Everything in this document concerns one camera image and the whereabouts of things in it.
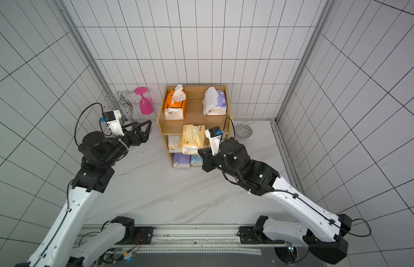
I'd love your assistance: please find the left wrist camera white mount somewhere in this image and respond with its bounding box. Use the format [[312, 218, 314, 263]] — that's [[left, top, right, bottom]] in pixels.
[[100, 110, 125, 136]]

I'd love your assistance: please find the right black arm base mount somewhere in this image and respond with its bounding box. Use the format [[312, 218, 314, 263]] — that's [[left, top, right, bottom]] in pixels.
[[237, 215, 285, 245]]

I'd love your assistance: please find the silver glass holder stand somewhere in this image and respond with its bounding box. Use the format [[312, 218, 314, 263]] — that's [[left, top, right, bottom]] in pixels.
[[104, 91, 142, 122]]

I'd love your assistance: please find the blue tissue pack bottom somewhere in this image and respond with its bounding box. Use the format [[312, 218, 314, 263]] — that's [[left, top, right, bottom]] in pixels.
[[190, 155, 203, 166]]

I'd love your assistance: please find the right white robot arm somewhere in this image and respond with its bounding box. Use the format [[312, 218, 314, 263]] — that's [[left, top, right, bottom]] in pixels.
[[198, 138, 352, 264]]

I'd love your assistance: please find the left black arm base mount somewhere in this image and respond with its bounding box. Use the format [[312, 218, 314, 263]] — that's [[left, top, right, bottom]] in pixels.
[[110, 216, 154, 245]]

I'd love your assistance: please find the patterned ceramic bowl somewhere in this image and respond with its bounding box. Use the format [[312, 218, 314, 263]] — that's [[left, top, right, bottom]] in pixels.
[[235, 124, 253, 139]]

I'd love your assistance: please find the yellow tissue pack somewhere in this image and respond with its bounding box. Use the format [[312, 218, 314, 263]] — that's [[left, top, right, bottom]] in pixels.
[[181, 125, 205, 155]]

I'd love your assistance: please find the purple tissue pack bottom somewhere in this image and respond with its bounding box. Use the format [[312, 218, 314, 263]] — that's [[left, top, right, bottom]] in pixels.
[[172, 153, 190, 168]]

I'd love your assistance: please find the purple tissue pack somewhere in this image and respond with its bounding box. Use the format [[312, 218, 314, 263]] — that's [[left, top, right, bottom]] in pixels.
[[172, 153, 190, 168], [202, 87, 228, 116]]

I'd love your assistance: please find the pink wine glass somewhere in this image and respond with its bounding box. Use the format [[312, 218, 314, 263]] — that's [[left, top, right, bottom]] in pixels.
[[134, 87, 154, 115]]

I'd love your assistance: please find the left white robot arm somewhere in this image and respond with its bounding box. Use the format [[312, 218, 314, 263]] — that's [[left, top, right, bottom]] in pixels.
[[20, 120, 152, 267]]

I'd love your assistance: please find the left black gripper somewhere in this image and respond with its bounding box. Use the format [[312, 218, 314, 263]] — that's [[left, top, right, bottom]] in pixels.
[[103, 121, 153, 166]]

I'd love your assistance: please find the wooden three-tier shelf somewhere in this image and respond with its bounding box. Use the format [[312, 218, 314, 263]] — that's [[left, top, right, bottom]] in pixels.
[[156, 84, 233, 164]]

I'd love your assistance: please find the orange tissue pack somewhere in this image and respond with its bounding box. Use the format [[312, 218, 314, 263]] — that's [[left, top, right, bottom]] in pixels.
[[164, 84, 187, 121]]

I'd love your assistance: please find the beige tissue pack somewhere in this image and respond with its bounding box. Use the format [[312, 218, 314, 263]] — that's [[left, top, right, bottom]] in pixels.
[[168, 135, 182, 154]]

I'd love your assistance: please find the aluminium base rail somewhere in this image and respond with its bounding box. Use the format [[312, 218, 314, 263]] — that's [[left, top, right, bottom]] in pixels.
[[93, 219, 308, 259]]

